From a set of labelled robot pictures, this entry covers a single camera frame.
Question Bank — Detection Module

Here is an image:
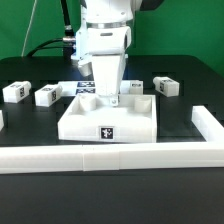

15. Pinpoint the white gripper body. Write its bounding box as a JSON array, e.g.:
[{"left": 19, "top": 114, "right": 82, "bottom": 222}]
[{"left": 81, "top": 26, "right": 131, "bottom": 97}]

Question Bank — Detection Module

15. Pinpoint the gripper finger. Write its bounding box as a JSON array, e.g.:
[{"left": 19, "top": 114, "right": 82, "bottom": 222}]
[
  {"left": 110, "top": 95, "right": 119, "bottom": 107},
  {"left": 78, "top": 60, "right": 92, "bottom": 77}
]

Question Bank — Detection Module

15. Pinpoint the white square tabletop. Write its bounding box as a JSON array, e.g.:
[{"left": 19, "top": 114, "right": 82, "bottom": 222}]
[{"left": 58, "top": 94, "right": 157, "bottom": 143}]

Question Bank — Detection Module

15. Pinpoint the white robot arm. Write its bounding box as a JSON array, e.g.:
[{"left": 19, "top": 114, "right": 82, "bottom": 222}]
[{"left": 71, "top": 0, "right": 164, "bottom": 106}]

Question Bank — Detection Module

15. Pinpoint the small white tagged block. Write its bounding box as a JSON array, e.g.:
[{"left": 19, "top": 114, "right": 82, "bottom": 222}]
[{"left": 129, "top": 81, "right": 143, "bottom": 95}]

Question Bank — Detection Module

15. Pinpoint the white L-shaped obstacle fence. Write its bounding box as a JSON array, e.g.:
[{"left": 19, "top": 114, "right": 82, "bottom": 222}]
[{"left": 0, "top": 106, "right": 224, "bottom": 174}]

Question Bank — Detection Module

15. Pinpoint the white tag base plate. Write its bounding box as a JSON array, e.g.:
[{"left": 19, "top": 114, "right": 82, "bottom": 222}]
[{"left": 59, "top": 80, "right": 139, "bottom": 97}]

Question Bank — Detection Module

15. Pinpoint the black cable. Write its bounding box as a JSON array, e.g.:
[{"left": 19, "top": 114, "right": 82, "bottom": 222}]
[{"left": 26, "top": 0, "right": 76, "bottom": 58}]

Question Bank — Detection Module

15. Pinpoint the white cable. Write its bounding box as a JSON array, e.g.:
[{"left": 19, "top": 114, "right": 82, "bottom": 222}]
[{"left": 21, "top": 0, "right": 38, "bottom": 58}]

